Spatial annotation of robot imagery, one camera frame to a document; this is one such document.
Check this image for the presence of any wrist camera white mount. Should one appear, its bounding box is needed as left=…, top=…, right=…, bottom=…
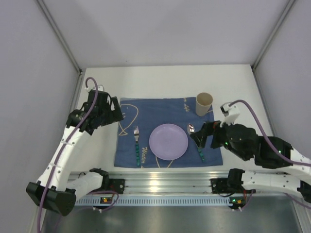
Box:
left=220, top=102, right=240, bottom=127
left=85, top=85, right=104, bottom=92

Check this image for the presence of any fork with green handle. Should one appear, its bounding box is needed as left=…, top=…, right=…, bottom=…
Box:
left=134, top=126, right=141, bottom=167

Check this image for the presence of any spoon with green handle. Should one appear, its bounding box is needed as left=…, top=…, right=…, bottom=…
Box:
left=187, top=124, right=205, bottom=163

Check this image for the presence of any blue cloth placemat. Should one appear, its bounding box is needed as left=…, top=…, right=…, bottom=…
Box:
left=114, top=97, right=223, bottom=168

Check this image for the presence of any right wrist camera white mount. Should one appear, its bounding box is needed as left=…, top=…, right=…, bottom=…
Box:
left=220, top=102, right=240, bottom=127

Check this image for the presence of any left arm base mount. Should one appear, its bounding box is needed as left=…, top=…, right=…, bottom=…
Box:
left=89, top=179, right=125, bottom=194

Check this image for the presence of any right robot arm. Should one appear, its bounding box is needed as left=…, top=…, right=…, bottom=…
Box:
left=187, top=121, right=311, bottom=202

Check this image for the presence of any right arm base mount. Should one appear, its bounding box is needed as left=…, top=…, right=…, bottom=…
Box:
left=210, top=178, right=251, bottom=197

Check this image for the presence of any purple plate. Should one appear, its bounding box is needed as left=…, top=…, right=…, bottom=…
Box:
left=149, top=124, right=189, bottom=161

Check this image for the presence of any perforated cable duct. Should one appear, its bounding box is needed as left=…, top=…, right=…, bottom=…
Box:
left=74, top=195, right=246, bottom=206

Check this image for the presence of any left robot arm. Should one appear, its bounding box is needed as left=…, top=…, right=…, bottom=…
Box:
left=26, top=89, right=123, bottom=216

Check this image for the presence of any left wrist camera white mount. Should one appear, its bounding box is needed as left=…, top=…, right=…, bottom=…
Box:
left=85, top=85, right=104, bottom=92

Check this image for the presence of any beige cup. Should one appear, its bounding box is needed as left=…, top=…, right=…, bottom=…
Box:
left=195, top=92, right=213, bottom=117

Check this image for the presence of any aluminium rail frame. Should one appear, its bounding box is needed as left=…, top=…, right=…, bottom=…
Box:
left=38, top=171, right=303, bottom=196

